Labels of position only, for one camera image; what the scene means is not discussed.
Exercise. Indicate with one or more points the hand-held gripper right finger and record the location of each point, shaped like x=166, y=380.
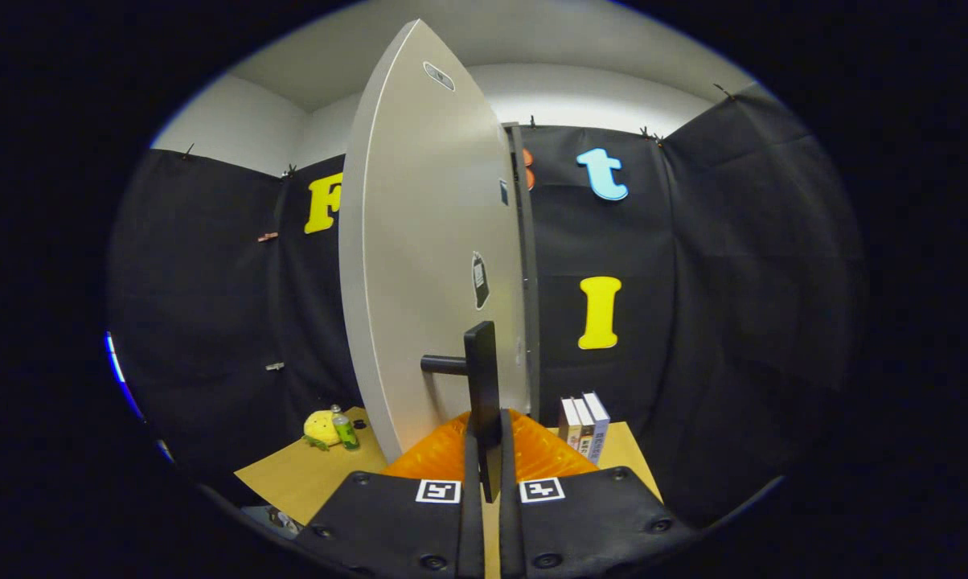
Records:
x=510, y=547

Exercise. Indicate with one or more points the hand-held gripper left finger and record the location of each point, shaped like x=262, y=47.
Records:
x=472, y=547

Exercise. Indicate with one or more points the green label bottle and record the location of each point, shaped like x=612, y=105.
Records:
x=345, y=432

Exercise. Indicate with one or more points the yellow pineapple plush toy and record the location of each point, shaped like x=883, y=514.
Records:
x=321, y=428

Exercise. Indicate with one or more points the black backdrop cloth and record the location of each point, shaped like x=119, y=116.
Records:
x=733, y=281

